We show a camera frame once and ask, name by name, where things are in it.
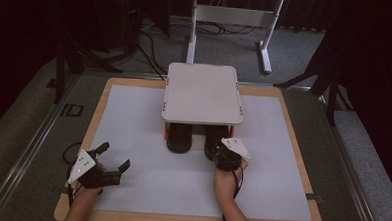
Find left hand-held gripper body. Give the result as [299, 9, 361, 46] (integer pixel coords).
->
[67, 148, 124, 191]

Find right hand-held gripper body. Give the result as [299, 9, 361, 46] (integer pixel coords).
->
[213, 135, 253, 173]

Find black shoe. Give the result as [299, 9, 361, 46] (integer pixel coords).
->
[165, 122, 193, 155]
[203, 124, 231, 162]

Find white two-tier shoe rack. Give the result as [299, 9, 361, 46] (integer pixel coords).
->
[159, 61, 247, 154]

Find person's left hand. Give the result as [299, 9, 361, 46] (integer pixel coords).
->
[72, 182, 104, 204]

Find person's right hand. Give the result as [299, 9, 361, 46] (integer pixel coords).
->
[212, 157, 250, 199]

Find white table mat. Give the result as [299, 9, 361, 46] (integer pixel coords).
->
[91, 83, 319, 221]

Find black floor socket plate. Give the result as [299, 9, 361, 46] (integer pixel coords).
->
[61, 103, 84, 119]

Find black tripod stand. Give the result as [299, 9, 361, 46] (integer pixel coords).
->
[52, 33, 125, 107]
[272, 27, 359, 127]

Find dark computer tower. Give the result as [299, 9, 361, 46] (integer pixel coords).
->
[118, 0, 147, 54]

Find white metal stand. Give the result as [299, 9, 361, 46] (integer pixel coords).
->
[185, 0, 285, 75]

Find right hand-held gripper cable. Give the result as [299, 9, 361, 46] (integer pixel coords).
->
[221, 165, 247, 221]

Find hand-held gripper cable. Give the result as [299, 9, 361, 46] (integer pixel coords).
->
[60, 141, 84, 210]
[221, 165, 247, 221]

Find left hand-held gripper cable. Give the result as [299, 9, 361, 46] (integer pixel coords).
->
[60, 141, 84, 210]

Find metal floor rail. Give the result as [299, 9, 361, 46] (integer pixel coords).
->
[312, 94, 390, 221]
[0, 71, 83, 221]

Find black floor cables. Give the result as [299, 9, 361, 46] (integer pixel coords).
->
[131, 17, 259, 85]

